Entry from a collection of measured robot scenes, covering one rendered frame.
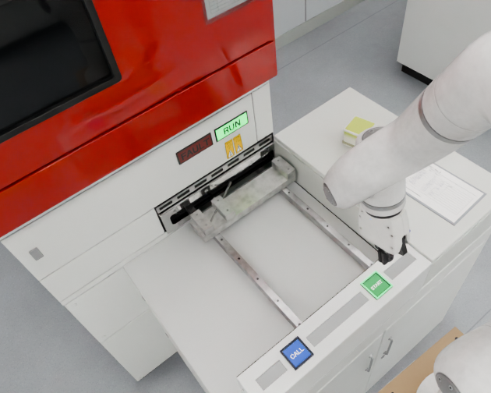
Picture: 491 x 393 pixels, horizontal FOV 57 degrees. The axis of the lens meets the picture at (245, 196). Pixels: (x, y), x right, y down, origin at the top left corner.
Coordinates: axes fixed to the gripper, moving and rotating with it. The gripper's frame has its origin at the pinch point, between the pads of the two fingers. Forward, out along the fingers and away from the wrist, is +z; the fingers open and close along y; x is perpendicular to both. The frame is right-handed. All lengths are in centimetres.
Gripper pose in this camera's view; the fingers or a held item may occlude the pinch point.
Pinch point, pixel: (386, 253)
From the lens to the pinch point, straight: 104.9
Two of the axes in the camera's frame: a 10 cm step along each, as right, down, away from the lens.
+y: 5.7, 4.4, -6.9
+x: 7.9, -5.3, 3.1
